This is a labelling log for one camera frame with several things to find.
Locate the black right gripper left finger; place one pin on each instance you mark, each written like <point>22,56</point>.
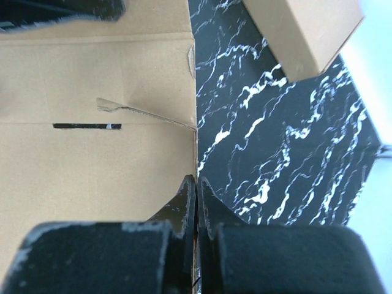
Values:
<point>154,256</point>

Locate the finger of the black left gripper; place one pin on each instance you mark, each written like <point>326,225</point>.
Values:
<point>25,15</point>

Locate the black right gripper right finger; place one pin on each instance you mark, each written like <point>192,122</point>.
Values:
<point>237,257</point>

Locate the closed brown cardboard box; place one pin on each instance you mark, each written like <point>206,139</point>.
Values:
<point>305,36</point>

